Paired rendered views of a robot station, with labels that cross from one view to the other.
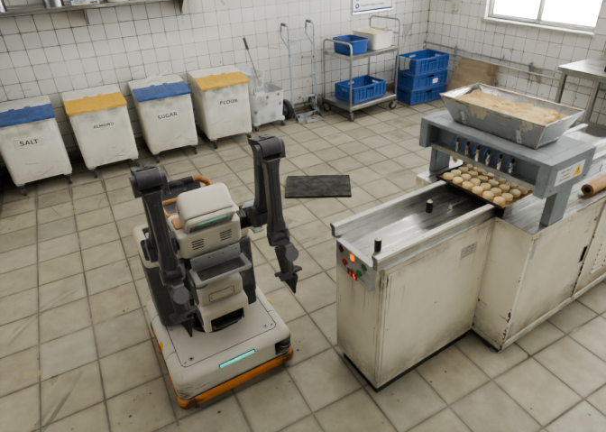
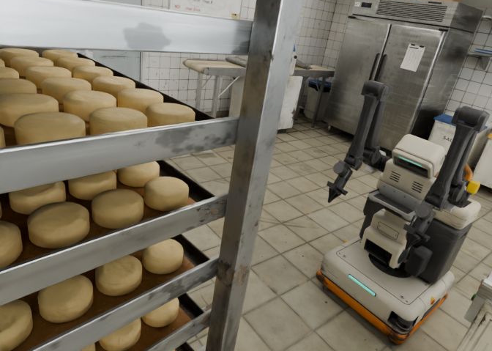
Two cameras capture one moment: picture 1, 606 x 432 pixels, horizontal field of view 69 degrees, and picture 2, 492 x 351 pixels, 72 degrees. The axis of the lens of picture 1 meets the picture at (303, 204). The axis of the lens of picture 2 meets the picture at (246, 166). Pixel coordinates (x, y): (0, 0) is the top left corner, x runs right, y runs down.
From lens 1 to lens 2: 1.09 m
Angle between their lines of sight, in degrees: 65
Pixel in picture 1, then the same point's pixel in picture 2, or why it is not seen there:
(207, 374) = (339, 270)
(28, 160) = not seen: hidden behind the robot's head
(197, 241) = (396, 174)
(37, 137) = not seen: hidden behind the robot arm
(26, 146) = (445, 141)
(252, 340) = (381, 289)
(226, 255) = (406, 201)
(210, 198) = (422, 147)
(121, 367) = (331, 243)
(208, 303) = (375, 228)
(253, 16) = not seen: outside the picture
